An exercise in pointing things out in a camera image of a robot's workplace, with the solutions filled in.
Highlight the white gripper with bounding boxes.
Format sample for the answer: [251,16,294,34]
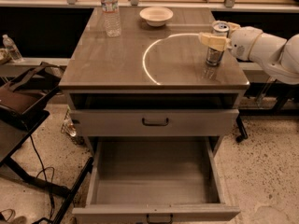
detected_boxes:
[198,21,263,61]

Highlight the redbull can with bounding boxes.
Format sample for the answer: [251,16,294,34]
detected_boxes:
[206,21,230,66]

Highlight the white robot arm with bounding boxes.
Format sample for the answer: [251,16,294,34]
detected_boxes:
[198,21,299,85]

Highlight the grey drawer cabinet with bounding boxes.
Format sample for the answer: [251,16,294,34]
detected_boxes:
[58,6,250,224]

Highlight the grey upper drawer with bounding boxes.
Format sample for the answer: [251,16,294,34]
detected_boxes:
[70,109,238,137]

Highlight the grey open middle drawer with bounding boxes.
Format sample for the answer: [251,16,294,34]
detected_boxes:
[73,138,240,224]

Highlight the white bowl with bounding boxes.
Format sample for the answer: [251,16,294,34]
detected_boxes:
[139,7,173,27]

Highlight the black caster wheel leg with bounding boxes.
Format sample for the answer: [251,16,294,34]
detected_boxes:
[235,116,248,143]

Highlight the clear plastic water bottle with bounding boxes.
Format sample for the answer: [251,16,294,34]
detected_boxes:
[101,0,121,37]

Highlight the plastic bottle on floor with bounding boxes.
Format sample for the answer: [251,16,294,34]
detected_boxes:
[61,111,77,138]

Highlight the small water bottle on shelf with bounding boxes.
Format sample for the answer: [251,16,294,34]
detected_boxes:
[3,35,23,63]

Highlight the black folding table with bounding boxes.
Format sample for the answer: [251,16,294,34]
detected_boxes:
[0,94,91,224]

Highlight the brown bag with strap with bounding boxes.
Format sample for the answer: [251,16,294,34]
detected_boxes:
[0,62,64,116]

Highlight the black cable on floor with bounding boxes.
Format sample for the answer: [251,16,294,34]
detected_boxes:
[28,133,56,219]

